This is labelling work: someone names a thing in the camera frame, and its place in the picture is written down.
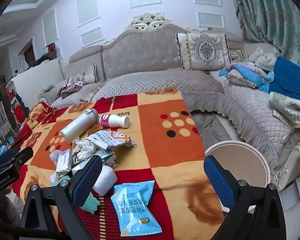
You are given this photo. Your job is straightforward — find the white thermos bottle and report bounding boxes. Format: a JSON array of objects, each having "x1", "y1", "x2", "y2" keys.
[{"x1": 61, "y1": 108, "x2": 99, "y2": 145}]

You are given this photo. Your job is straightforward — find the white paper leaflet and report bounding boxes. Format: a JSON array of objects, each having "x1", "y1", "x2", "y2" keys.
[{"x1": 49, "y1": 149, "x2": 73, "y2": 173}]

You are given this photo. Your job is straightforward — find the beige round bin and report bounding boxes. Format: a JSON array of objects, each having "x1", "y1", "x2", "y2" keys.
[{"x1": 204, "y1": 141, "x2": 270, "y2": 213}]

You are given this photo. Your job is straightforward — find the checkered orange red blanket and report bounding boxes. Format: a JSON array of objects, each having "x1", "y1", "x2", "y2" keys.
[{"x1": 11, "y1": 87, "x2": 227, "y2": 240}]

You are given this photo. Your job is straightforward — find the blue snack packet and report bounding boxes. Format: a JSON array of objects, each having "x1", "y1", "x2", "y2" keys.
[{"x1": 111, "y1": 181, "x2": 162, "y2": 237}]

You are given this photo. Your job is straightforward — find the small dark patterned cushion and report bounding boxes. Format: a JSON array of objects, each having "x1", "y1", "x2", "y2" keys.
[{"x1": 229, "y1": 48, "x2": 245, "y2": 63}]

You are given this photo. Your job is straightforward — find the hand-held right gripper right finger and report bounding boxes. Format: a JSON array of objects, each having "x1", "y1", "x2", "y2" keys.
[{"x1": 203, "y1": 155, "x2": 287, "y2": 240}]

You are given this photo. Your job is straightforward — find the white plastic cup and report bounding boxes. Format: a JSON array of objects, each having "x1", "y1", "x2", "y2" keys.
[{"x1": 92, "y1": 164, "x2": 118, "y2": 196}]

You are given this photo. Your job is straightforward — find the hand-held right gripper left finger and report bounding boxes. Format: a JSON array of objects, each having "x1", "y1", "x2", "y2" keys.
[{"x1": 20, "y1": 155, "x2": 103, "y2": 240}]

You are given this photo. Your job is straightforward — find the teal patterned curtain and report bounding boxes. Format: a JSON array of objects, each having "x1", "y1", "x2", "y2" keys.
[{"x1": 231, "y1": 0, "x2": 300, "y2": 68}]

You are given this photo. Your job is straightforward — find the pink white plastic bottle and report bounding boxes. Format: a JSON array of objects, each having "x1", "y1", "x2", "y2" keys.
[{"x1": 98, "y1": 113, "x2": 130, "y2": 128}]

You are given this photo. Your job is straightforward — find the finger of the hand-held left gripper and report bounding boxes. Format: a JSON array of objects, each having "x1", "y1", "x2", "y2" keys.
[
  {"x1": 0, "y1": 135, "x2": 15, "y2": 159},
  {"x1": 11, "y1": 146, "x2": 34, "y2": 167}
]

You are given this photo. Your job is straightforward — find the pile of dark clothes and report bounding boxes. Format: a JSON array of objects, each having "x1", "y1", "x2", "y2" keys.
[{"x1": 57, "y1": 80, "x2": 90, "y2": 99}]

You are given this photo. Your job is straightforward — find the white cabinet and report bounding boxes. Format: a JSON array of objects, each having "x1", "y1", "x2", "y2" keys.
[{"x1": 9, "y1": 57, "x2": 65, "y2": 110}]

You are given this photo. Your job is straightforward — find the beige tufted sofa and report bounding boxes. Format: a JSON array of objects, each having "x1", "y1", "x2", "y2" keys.
[{"x1": 37, "y1": 14, "x2": 300, "y2": 193}]

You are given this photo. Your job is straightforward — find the orange white snack packet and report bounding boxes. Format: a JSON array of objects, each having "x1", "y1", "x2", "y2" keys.
[{"x1": 86, "y1": 130, "x2": 137, "y2": 149}]

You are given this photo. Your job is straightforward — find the green plush piece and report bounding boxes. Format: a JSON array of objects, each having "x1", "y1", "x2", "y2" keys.
[{"x1": 80, "y1": 195, "x2": 100, "y2": 215}]

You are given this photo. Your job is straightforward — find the floral quilt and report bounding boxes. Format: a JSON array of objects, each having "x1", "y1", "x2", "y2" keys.
[{"x1": 269, "y1": 91, "x2": 300, "y2": 130}]

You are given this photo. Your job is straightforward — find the large ornate cushion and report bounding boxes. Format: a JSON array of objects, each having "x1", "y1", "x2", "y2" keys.
[{"x1": 175, "y1": 32, "x2": 232, "y2": 72}]

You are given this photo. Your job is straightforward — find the colourful blue blanket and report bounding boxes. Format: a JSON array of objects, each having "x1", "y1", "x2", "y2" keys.
[{"x1": 219, "y1": 61, "x2": 275, "y2": 93}]

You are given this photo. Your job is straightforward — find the beige fringed cushion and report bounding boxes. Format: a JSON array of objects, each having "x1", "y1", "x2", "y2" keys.
[{"x1": 67, "y1": 64, "x2": 98, "y2": 85}]

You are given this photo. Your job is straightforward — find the blue cushion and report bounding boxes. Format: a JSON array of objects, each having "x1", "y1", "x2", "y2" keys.
[{"x1": 267, "y1": 56, "x2": 300, "y2": 100}]

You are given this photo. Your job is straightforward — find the beige crumpled clothes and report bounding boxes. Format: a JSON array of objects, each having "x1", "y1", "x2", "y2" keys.
[{"x1": 249, "y1": 46, "x2": 278, "y2": 70}]

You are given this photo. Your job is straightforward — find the green white carton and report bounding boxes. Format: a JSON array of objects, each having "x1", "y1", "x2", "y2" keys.
[{"x1": 71, "y1": 150, "x2": 119, "y2": 178}]

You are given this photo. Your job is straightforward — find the red toy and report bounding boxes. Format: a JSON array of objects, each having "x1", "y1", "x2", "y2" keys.
[{"x1": 45, "y1": 42, "x2": 57, "y2": 55}]

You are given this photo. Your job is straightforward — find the tissue paper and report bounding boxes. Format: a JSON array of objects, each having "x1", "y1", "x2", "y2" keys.
[{"x1": 72, "y1": 137, "x2": 97, "y2": 160}]

